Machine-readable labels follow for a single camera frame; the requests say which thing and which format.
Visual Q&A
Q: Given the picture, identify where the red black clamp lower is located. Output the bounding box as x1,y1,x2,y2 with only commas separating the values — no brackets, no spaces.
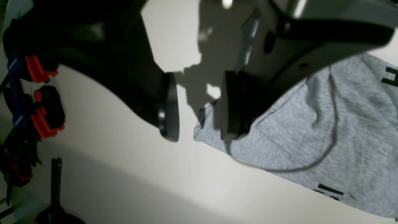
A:
31,85,66,138

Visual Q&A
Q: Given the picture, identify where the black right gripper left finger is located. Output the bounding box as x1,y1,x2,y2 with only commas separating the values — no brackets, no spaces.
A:
3,0,180,142

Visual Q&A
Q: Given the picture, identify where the blue clamp left edge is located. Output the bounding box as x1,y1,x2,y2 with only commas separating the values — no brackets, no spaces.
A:
1,55,39,205

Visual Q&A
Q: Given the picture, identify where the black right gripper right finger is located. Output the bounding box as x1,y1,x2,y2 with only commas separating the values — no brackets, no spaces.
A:
220,0,395,141

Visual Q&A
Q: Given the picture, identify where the blue black bar clamp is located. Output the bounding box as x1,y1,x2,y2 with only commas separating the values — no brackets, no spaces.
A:
34,157,85,224

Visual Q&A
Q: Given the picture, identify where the red black clamp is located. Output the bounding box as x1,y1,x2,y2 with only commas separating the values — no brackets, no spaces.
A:
31,85,66,138
6,51,58,83

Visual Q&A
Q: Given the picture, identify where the red black clamp upper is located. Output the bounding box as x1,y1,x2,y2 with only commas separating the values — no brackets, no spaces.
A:
6,51,58,83

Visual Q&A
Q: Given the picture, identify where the grey T-shirt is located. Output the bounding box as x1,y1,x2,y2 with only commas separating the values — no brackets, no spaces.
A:
193,53,398,218

